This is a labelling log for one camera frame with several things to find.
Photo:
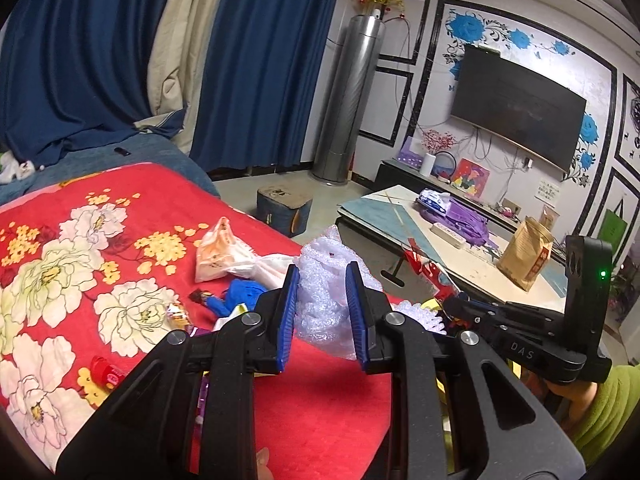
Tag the blue square stool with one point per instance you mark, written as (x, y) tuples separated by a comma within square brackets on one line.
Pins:
[(282, 210)]

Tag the white lace cloth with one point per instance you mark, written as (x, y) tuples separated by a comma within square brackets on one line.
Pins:
[(420, 316)]

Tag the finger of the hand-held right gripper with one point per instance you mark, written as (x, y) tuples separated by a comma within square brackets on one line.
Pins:
[(470, 312)]

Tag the beige curtain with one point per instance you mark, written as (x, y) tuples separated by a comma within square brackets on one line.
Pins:
[(185, 45)]

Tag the white power strip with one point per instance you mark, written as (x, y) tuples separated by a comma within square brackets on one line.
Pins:
[(447, 235)]

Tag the green shopping bag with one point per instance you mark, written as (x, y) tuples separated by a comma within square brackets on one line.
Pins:
[(615, 230)]

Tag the red small bottle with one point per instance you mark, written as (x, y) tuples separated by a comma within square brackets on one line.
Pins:
[(107, 371)]

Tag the blue rubber glove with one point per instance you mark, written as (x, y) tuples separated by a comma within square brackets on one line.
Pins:
[(242, 295)]

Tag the black wall television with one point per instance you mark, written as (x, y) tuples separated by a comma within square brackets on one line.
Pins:
[(515, 105)]

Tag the white wall notice paper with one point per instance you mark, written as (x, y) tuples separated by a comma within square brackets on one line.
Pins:
[(547, 192)]

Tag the person's left hand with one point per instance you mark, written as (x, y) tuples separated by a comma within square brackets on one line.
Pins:
[(263, 464)]

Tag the clear bubble wrap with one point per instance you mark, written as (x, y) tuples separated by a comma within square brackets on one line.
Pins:
[(322, 295)]

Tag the purple cloth bag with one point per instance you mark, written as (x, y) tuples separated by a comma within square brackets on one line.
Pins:
[(462, 220)]

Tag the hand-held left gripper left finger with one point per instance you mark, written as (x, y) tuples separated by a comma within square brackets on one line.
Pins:
[(291, 310)]

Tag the white plastic bag orange print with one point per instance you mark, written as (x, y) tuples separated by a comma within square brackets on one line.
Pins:
[(220, 255)]

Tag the brown candy wrapper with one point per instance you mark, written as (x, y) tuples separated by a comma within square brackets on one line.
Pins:
[(200, 297)]

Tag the red paper packet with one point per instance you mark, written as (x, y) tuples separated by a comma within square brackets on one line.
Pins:
[(425, 270)]

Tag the white and green clothing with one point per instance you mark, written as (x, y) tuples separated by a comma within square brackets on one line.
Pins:
[(15, 170)]

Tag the red floral blanket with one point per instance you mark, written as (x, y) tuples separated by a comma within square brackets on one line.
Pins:
[(310, 410)]

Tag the glass top coffee table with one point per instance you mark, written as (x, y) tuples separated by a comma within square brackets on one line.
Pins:
[(470, 265)]

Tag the dark blue curtain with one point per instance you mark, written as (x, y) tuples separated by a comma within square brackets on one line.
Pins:
[(260, 70), (75, 60)]

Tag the black television stand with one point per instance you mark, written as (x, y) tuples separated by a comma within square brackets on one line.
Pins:
[(400, 177)]

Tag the silver tower air conditioner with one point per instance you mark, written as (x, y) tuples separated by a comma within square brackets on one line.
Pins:
[(345, 100)]

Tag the colourful framed picture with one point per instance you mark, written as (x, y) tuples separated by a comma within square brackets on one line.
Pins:
[(470, 175)]

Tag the purple box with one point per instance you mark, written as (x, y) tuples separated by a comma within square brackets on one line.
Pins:
[(411, 154)]

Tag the white and blue packet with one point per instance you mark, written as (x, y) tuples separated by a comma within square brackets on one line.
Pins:
[(432, 199)]

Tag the brown paper bag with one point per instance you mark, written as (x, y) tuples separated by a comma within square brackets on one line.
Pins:
[(525, 255)]

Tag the person's right forearm green sleeve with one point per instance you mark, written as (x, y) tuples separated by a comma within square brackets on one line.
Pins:
[(615, 410)]

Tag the blue flower wall decal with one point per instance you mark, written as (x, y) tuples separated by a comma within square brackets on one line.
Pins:
[(470, 25)]

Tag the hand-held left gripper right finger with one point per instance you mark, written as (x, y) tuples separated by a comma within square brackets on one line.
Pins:
[(356, 310)]

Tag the small black remote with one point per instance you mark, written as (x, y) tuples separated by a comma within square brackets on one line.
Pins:
[(122, 151)]

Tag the grey-blue bed sheet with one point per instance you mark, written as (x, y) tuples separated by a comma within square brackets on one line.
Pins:
[(100, 165)]

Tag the gold snack wrapper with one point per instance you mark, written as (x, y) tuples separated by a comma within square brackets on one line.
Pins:
[(179, 316)]

